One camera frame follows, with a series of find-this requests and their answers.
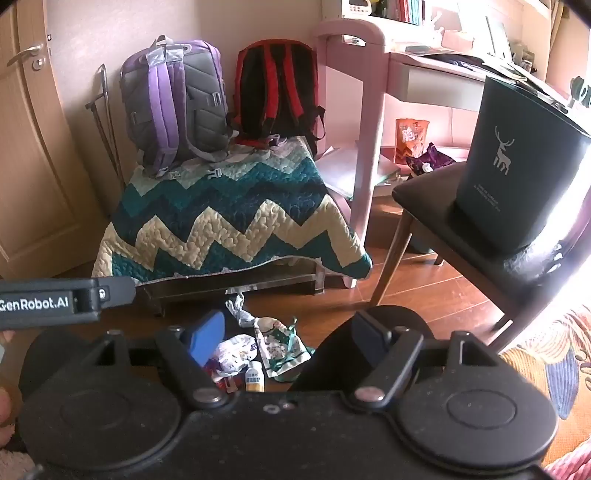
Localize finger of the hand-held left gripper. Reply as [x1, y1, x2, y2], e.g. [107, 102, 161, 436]
[95, 276, 138, 309]

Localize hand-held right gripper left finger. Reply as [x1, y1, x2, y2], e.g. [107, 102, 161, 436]
[93, 310, 234, 410]

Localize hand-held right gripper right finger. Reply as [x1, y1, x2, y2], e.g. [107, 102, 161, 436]
[350, 310, 498, 410]

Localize white plastic bag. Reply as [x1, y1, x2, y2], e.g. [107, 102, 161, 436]
[213, 335, 257, 376]

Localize red snack wrapper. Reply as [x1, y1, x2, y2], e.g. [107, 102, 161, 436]
[210, 362, 238, 394]

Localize small white bottle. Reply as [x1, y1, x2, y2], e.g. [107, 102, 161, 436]
[245, 360, 265, 393]

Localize green and white snack bag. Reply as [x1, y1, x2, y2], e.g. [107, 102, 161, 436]
[255, 316, 315, 383]

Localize dark bin with deer print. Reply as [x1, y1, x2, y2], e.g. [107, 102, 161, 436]
[455, 74, 591, 256]

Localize person's left hand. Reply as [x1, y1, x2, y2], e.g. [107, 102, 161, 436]
[0, 385, 19, 449]

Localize zigzag quilt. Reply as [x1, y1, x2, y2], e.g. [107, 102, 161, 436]
[91, 136, 374, 283]

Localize wooden door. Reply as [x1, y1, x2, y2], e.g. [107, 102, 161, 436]
[0, 0, 109, 278]

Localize wooden chair with black seat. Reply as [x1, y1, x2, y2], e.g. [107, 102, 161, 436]
[369, 161, 591, 352]

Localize patterned blanket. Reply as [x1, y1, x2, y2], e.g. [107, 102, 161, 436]
[501, 305, 591, 480]

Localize purple snack bag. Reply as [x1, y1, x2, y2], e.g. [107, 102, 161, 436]
[405, 142, 458, 177]

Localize purple and grey backpack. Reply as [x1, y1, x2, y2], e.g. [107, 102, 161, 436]
[120, 34, 234, 179]

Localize folded metal stand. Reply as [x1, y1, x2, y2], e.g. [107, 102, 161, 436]
[85, 65, 126, 190]

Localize orange snack bag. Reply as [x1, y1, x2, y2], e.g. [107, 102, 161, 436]
[394, 117, 431, 165]

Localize pink desk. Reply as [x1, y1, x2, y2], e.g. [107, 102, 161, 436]
[314, 18, 591, 290]

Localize red and black backpack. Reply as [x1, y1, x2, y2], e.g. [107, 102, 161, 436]
[226, 39, 326, 154]

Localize green clamp knobs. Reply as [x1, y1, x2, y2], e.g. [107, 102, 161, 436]
[570, 76, 591, 110]

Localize row of red and blue books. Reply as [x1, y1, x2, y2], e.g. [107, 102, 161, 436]
[394, 0, 428, 26]

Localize metal door handle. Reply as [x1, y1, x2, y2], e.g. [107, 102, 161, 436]
[7, 44, 49, 70]

